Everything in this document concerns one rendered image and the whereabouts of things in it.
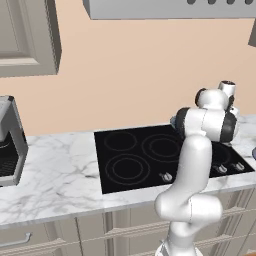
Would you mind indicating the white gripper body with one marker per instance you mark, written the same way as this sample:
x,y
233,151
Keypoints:
x,y
236,112

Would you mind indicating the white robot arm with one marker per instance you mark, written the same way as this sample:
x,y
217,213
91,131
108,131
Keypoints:
x,y
195,173

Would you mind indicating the dark blue round dish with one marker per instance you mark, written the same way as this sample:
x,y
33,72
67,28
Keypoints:
x,y
254,153

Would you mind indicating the silver hob knob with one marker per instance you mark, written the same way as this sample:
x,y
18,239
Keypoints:
x,y
239,166
221,168
166,176

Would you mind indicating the beige cupboard door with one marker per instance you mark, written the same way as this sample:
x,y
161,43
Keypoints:
x,y
233,223
143,230
95,233

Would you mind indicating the black glass hob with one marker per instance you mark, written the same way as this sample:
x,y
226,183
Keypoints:
x,y
133,156

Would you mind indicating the grey range hood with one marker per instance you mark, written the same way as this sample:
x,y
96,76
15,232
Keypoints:
x,y
150,9

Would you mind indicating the grey coffee machine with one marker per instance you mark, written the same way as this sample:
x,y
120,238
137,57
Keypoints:
x,y
13,150

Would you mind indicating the beige drawer front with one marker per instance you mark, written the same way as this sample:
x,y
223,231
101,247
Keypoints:
x,y
43,238

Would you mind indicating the beige wall cupboard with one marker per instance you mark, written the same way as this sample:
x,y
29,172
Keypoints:
x,y
26,36

